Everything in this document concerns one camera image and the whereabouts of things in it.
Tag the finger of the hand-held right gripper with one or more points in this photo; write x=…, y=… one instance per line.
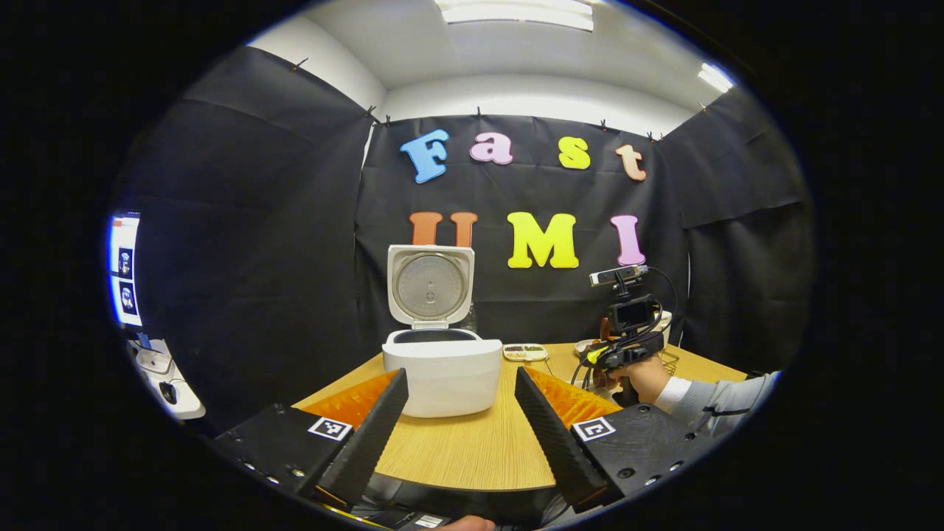
x=605, y=330

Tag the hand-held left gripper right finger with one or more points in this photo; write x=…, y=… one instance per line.
x=560, y=450

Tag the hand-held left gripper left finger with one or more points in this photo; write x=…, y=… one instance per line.
x=369, y=442

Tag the white rice cooker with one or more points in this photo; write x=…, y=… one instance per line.
x=450, y=376

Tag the white divided bean dish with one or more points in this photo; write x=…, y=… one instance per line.
x=525, y=352

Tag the white side desk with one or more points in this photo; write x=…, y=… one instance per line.
x=188, y=405

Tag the black backdrop cloth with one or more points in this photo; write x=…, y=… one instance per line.
x=280, y=258

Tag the black computer mouse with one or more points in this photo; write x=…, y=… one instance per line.
x=168, y=392

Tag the white flat box device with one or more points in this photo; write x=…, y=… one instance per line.
x=153, y=361

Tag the ceiling light panel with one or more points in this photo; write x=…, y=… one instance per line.
x=715, y=77

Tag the computer monitor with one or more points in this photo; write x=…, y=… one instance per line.
x=124, y=251

